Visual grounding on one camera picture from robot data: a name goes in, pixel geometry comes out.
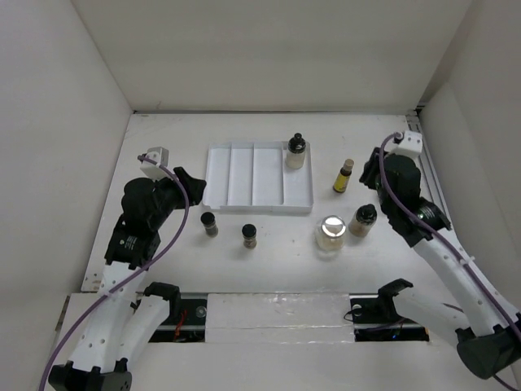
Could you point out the white divided organizer tray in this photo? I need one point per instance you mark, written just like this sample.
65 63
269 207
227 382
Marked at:
253 177

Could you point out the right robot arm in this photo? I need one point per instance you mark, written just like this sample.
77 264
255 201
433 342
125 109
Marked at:
485 329

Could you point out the black-cap bottle white powder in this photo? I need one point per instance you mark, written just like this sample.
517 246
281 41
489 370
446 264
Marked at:
296 149

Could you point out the yellow bottle beige cap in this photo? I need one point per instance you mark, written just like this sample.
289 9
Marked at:
341 182

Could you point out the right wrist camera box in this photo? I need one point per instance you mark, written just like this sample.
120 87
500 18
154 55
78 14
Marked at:
408 143

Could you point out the round glass jar silver lid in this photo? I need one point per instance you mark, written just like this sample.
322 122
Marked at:
330 236

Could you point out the white foam front block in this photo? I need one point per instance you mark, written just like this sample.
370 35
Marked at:
278 318

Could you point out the small black-lid spice jar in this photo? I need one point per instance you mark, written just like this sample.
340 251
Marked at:
209 222

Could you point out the black-cap bottle tan powder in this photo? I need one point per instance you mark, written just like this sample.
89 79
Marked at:
363 220

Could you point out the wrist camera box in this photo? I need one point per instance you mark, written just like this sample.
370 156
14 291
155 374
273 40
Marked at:
151 162
408 143

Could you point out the small brown spice jar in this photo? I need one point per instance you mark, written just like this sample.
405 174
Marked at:
249 236

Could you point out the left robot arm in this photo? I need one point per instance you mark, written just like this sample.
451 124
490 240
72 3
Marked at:
100 348

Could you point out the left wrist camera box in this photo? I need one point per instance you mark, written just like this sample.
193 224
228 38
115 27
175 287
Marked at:
151 162

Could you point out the aluminium rail right side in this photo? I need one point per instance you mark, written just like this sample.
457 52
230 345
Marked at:
432 187

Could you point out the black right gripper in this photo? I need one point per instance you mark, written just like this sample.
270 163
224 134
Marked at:
369 167

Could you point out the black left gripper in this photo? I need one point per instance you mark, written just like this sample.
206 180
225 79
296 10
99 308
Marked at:
194 186

